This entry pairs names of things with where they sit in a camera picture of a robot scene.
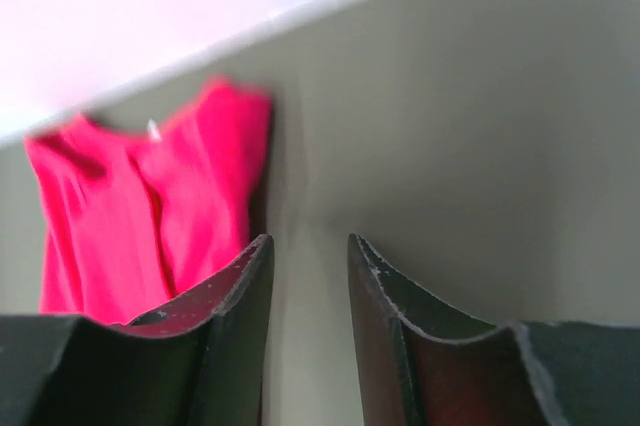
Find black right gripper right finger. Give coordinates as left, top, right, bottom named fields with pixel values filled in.
left=347, top=234, right=639, bottom=425

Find pink red t shirt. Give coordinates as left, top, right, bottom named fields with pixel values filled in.
left=25, top=81, right=272, bottom=324

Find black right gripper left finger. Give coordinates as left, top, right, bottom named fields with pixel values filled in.
left=1, top=235, right=274, bottom=425

